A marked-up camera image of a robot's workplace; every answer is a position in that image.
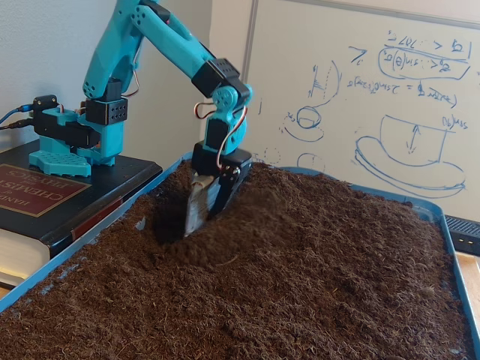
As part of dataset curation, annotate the blue plastic tray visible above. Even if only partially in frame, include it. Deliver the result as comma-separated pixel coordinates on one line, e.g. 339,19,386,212
0,149,474,360

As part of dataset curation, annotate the brown soil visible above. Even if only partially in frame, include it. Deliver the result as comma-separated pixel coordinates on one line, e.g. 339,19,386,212
0,159,470,360

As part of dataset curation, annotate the blue cable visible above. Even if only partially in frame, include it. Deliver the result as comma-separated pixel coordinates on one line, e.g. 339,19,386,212
0,106,35,125

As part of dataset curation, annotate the black chemistry physics handbook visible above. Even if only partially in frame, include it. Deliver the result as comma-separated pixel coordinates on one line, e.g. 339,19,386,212
0,144,164,290

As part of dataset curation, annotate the black cable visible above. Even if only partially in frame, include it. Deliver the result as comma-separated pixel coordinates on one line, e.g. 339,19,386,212
0,119,35,131

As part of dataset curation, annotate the whiteboard with blue drawings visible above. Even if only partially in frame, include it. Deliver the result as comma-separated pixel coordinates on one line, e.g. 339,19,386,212
245,0,480,218

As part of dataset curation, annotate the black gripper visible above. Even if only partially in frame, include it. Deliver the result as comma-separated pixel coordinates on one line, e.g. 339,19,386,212
185,141,252,237

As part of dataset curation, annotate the black perforated box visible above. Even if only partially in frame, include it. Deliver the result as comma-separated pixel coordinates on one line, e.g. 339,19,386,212
444,214,480,257

